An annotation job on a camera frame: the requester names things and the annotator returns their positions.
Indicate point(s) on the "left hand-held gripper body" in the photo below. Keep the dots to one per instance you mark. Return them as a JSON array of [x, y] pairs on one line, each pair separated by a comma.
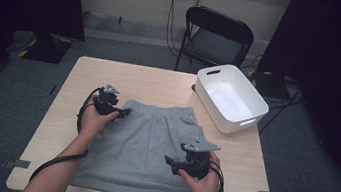
[[105, 103]]

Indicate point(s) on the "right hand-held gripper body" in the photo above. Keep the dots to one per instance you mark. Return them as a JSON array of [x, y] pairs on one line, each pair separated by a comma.
[[197, 165]]

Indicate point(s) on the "grey shorts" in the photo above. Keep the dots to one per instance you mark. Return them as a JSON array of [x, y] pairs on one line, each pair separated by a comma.
[[136, 158]]

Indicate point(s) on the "white plastic basket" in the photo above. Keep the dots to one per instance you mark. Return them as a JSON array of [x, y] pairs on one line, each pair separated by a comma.
[[231, 101]]

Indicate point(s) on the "person's left hand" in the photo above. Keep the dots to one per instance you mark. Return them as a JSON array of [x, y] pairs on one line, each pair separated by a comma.
[[93, 125]]

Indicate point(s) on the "person's right hand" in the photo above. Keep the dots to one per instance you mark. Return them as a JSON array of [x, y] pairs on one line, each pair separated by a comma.
[[204, 190]]

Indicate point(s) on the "small black floor tape piece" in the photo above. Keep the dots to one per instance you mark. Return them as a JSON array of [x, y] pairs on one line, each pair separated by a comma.
[[52, 90]]

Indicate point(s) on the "small dark round object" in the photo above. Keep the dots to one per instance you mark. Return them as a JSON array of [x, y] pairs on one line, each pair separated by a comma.
[[193, 87]]

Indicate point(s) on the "black stand base yellow stripes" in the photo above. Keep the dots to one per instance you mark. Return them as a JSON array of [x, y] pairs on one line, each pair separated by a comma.
[[45, 49], [269, 86]]

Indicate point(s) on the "black folding chair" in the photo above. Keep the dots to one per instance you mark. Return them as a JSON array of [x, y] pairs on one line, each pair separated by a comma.
[[215, 47]]

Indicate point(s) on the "grey wall trunking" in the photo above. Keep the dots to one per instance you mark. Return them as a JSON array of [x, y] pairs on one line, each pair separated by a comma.
[[134, 27]]

